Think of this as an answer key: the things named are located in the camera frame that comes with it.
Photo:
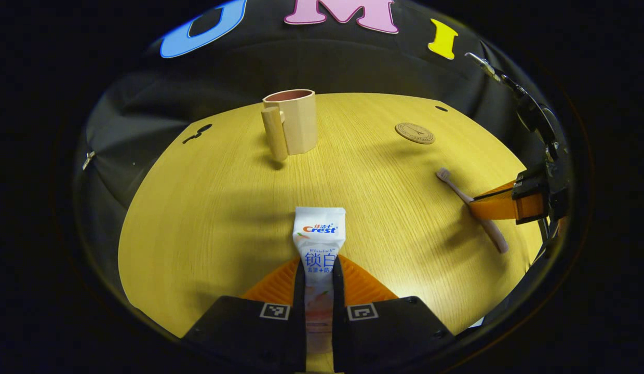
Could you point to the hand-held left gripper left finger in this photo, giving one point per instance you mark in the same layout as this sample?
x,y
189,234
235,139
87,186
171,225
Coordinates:
x,y
300,311

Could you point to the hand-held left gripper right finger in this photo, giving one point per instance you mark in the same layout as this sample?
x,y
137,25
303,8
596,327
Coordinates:
x,y
338,311

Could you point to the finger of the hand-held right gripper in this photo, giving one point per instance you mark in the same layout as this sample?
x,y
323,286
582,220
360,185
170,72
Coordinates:
x,y
496,205

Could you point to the pink toothbrush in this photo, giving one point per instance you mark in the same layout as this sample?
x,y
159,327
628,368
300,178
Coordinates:
x,y
452,184

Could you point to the white toothpaste tube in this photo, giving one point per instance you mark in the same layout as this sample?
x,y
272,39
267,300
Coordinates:
x,y
319,234

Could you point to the round wooden coaster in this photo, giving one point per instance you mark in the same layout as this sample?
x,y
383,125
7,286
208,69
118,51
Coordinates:
x,y
415,133

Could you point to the beige cup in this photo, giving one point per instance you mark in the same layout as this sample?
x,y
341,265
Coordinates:
x,y
300,124

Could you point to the black backdrop cloth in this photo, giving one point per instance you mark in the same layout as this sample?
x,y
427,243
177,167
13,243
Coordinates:
x,y
353,62

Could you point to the silver cloth clip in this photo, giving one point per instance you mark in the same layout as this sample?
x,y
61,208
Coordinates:
x,y
88,160

